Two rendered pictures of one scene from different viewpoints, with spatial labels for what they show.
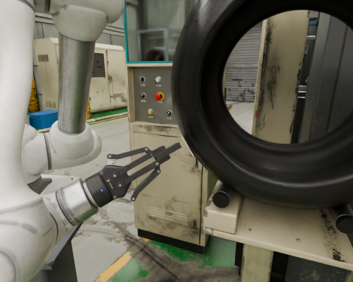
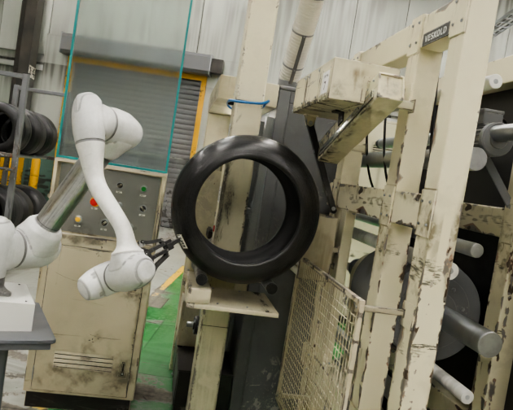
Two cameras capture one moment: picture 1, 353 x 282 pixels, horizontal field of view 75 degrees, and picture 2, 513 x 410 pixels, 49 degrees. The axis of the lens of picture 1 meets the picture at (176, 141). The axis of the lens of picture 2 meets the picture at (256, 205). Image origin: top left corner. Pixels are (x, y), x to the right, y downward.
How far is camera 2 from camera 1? 1.68 m
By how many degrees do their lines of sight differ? 33
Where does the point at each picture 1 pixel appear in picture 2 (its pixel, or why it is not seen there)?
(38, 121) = not seen: outside the picture
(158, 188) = (75, 322)
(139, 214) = (37, 365)
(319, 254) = (258, 311)
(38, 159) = (18, 253)
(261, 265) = (211, 375)
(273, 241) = (232, 307)
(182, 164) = not seen: hidden behind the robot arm
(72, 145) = (50, 242)
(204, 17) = (203, 167)
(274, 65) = (230, 191)
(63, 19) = (107, 147)
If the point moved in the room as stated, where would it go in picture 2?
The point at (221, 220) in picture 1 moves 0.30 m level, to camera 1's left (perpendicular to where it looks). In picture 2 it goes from (201, 294) to (125, 292)
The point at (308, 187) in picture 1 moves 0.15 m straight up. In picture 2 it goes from (252, 266) to (259, 228)
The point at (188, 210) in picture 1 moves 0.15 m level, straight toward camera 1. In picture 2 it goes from (116, 349) to (123, 359)
